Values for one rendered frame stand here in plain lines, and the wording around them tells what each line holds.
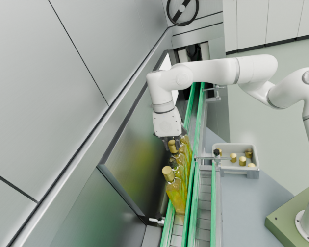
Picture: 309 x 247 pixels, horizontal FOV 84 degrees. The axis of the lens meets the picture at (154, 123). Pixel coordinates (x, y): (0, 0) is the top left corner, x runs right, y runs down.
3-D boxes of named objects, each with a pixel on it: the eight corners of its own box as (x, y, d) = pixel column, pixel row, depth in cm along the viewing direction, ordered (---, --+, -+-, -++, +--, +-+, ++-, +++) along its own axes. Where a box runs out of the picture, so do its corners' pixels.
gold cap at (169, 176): (176, 176, 61) (173, 169, 59) (168, 183, 60) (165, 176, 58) (170, 170, 64) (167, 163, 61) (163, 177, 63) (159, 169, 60)
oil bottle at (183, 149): (182, 168, 92) (173, 140, 79) (193, 168, 90) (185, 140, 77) (181, 177, 88) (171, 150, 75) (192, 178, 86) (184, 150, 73)
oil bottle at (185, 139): (184, 159, 96) (176, 132, 83) (194, 159, 94) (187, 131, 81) (183, 167, 92) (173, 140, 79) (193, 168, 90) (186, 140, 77)
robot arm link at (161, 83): (188, 61, 59) (193, 63, 50) (193, 91, 63) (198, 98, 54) (145, 71, 60) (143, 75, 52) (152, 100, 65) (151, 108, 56)
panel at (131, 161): (175, 94, 133) (163, 50, 113) (179, 93, 132) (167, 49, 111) (138, 214, 69) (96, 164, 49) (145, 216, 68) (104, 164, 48)
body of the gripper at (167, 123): (147, 111, 60) (154, 138, 65) (175, 108, 56) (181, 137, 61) (153, 103, 67) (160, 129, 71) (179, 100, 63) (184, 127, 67)
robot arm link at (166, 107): (145, 106, 60) (147, 113, 61) (170, 103, 56) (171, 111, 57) (152, 99, 66) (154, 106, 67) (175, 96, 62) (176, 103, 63)
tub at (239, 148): (213, 152, 109) (212, 142, 103) (254, 152, 100) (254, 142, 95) (213, 176, 96) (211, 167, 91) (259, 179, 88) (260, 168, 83)
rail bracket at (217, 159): (196, 163, 90) (192, 148, 83) (231, 164, 84) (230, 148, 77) (196, 168, 88) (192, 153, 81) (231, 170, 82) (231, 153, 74)
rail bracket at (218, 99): (204, 106, 142) (200, 82, 129) (226, 104, 136) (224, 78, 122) (204, 110, 139) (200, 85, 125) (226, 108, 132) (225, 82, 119)
